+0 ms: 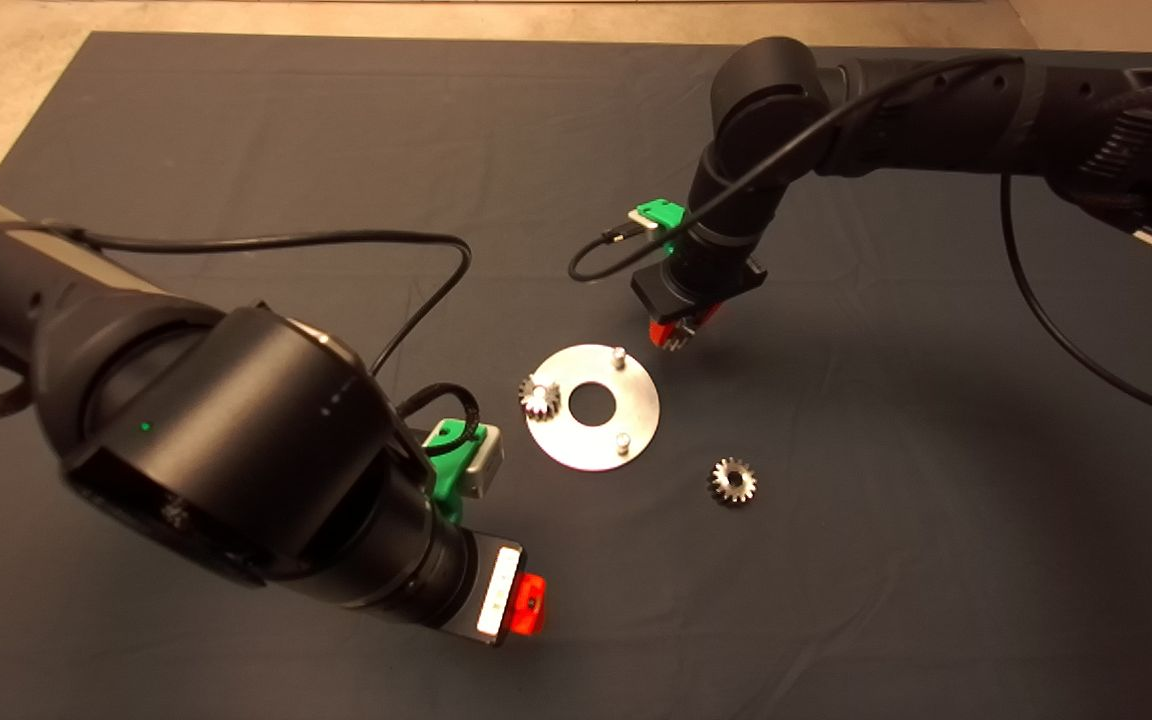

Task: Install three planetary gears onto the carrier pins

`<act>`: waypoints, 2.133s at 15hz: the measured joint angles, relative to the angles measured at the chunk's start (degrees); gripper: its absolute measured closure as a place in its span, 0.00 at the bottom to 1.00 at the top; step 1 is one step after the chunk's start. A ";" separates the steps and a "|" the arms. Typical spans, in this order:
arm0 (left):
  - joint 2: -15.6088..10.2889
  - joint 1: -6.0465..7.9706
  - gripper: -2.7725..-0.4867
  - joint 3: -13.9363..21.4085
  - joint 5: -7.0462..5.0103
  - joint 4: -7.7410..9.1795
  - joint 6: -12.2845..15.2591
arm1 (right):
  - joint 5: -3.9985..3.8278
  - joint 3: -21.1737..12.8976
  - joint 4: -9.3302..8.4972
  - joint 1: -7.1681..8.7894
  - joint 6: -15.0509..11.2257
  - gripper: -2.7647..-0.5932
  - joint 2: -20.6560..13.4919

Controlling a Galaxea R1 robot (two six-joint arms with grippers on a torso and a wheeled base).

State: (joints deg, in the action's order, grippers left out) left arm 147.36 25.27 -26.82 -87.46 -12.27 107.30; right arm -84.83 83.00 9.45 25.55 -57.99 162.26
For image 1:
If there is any left camera black cable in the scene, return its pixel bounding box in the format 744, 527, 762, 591
41, 222, 485, 446

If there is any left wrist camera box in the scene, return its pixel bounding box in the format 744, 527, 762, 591
461, 425, 505, 499

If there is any dark grey table cloth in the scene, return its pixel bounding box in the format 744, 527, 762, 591
0, 33, 1152, 720

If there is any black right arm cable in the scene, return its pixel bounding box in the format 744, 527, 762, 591
1001, 170, 1152, 431

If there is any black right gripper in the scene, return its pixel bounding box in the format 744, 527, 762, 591
631, 255, 767, 347

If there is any right green camera mount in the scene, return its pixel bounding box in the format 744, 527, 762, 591
636, 200, 687, 247

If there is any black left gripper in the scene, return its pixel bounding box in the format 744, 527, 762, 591
341, 528, 547, 648

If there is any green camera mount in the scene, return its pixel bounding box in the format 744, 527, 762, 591
636, 200, 687, 247
421, 418, 482, 526

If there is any left green camera mount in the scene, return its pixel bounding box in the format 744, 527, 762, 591
421, 418, 482, 526

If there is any round metal carrier plate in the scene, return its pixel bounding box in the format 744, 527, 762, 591
526, 344, 660, 472

